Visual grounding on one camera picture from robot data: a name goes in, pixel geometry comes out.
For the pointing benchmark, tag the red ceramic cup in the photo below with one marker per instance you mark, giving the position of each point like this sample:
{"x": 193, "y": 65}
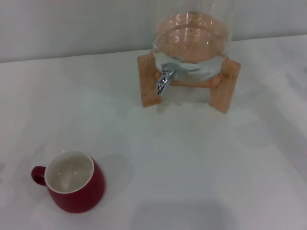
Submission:
{"x": 79, "y": 191}

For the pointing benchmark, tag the chrome metal faucet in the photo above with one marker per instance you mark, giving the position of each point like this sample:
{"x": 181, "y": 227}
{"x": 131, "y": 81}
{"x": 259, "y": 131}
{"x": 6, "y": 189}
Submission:
{"x": 163, "y": 80}

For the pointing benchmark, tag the wooden dispenser stand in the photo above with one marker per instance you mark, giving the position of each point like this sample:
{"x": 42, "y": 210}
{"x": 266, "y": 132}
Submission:
{"x": 148, "y": 81}

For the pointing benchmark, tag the glass water dispenser jar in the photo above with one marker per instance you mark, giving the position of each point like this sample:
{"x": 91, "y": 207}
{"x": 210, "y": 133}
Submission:
{"x": 204, "y": 67}

